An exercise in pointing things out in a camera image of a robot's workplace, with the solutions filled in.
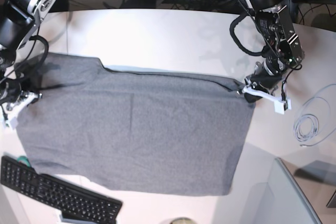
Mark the round metallic can top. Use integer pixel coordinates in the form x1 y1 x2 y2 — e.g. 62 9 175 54
169 217 196 224

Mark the grey t-shirt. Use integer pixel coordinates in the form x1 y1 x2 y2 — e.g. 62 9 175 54
16 54 255 196

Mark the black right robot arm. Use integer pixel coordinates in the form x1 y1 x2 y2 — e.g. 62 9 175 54
1 0 56 106

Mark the black computer keyboard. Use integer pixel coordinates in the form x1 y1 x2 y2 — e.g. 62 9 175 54
1 156 122 223

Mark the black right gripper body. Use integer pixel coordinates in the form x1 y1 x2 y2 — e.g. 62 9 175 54
1 79 26 110

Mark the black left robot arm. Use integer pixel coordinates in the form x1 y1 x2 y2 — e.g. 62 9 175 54
229 0 305 104

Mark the coiled white cable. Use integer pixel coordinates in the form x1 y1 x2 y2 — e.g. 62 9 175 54
293 84 336 148

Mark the green tape roll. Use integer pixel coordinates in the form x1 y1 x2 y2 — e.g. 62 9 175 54
16 156 32 167

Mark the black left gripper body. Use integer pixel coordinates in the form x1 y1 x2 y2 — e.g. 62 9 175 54
249 58 288 94

